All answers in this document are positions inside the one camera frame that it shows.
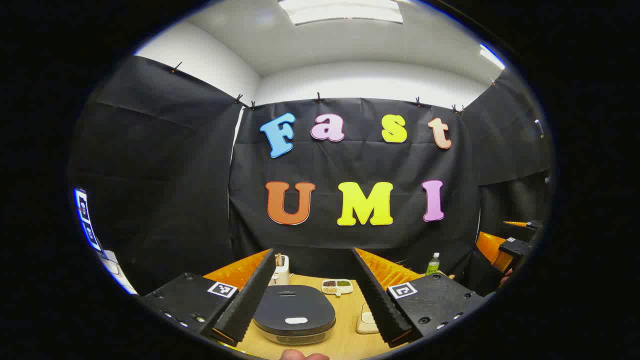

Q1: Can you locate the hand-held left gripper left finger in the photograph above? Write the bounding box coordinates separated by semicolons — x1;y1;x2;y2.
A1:
141;248;276;346

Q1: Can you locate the clear container of white rice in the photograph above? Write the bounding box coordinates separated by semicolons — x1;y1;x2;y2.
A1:
356;302;381;335

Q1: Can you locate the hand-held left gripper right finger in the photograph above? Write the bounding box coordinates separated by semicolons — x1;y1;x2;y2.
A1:
351;247;485;348

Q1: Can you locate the ceiling light panel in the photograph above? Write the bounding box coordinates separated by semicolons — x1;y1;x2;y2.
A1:
277;0;404;25

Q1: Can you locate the computer monitor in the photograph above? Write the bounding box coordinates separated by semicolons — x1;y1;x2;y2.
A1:
74;188;102;252

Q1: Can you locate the dark grey rice cooker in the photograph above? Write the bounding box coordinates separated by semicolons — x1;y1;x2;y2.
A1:
252;285;337;346

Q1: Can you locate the black backdrop cloth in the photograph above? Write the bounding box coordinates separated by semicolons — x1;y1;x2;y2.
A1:
70;55;553;296

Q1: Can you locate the white side table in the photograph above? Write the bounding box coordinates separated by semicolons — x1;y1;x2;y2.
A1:
99;249;137;295

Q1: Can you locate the white divided dish of beans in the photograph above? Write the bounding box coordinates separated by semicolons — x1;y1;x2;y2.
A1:
321;279;354;297

